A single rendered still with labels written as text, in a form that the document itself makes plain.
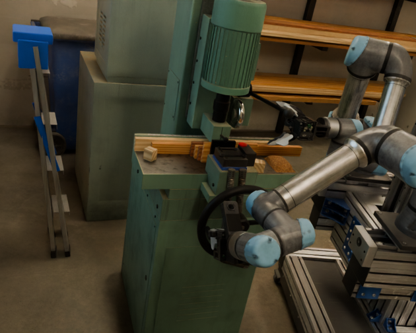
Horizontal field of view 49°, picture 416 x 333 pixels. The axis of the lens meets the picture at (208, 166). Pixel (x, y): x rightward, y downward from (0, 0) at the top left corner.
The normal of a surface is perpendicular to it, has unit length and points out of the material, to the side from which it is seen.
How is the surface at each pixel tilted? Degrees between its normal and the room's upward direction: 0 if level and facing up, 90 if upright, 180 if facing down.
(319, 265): 0
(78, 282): 0
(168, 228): 90
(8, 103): 90
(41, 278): 0
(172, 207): 90
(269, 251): 60
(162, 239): 90
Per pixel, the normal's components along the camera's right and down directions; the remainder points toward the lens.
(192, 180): 0.30, 0.47
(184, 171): 0.17, -0.88
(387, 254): 0.10, 0.45
